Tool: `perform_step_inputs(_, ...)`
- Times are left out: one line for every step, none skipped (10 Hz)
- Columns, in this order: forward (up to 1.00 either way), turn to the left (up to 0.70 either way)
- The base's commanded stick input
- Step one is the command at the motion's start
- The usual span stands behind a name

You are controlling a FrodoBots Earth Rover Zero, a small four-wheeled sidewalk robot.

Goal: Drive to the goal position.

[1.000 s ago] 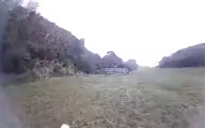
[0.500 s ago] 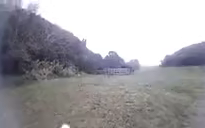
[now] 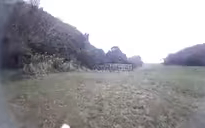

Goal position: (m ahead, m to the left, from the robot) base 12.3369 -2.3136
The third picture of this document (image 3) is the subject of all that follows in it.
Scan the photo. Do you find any dark wood of trees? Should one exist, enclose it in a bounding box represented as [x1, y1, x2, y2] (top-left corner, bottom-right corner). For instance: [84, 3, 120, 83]
[162, 41, 205, 67]
[0, 0, 144, 79]

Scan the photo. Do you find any green grass field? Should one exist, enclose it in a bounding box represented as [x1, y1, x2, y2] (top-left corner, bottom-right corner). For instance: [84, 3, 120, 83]
[0, 63, 205, 128]

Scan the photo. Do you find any robot's own part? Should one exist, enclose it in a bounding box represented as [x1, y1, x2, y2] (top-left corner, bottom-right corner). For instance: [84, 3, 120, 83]
[60, 123, 71, 128]

